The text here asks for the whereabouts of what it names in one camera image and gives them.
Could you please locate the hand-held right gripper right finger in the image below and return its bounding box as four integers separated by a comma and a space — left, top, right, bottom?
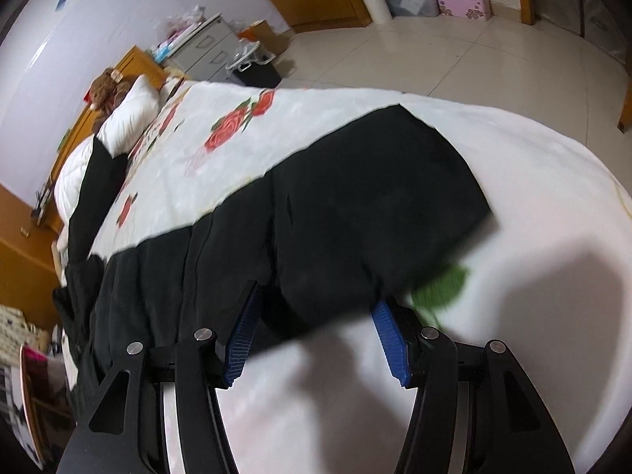
370, 297, 576, 474

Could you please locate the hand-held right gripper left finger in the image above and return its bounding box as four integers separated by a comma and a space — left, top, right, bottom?
58, 282, 266, 474

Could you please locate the black padded jacket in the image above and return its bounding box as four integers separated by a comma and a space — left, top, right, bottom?
52, 103, 495, 408

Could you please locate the black pillow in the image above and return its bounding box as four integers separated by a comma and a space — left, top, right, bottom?
66, 138, 130, 270

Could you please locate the white floral blanket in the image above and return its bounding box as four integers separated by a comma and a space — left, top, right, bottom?
54, 79, 632, 474

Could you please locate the wooden shelf with pink trim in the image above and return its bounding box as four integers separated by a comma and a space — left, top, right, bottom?
20, 346, 75, 465

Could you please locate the patterned curtain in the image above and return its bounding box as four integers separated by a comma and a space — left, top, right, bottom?
0, 306, 38, 356

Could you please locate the black trash bin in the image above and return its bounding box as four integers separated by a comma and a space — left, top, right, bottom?
224, 42, 282, 90

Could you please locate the brown plush toy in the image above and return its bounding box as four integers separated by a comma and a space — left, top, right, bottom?
84, 68, 132, 119

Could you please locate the grey drawer cabinet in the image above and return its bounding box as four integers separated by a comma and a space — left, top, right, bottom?
170, 14, 243, 82

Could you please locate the wooden headboard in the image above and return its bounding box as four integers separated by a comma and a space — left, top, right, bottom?
49, 45, 191, 193

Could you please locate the brown cardboard box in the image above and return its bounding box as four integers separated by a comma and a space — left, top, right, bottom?
238, 20, 290, 57

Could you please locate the white plastic bag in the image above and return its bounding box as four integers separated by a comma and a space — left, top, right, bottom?
165, 5, 205, 35

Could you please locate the white paper roll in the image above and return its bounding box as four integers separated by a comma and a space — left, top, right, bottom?
359, 0, 394, 24

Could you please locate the translucent storage box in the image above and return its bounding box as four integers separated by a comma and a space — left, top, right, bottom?
382, 0, 440, 19

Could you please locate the pink floral box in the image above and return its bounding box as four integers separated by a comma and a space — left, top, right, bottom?
437, 0, 492, 21

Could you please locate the black wire rack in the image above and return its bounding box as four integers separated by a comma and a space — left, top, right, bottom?
32, 178, 56, 228

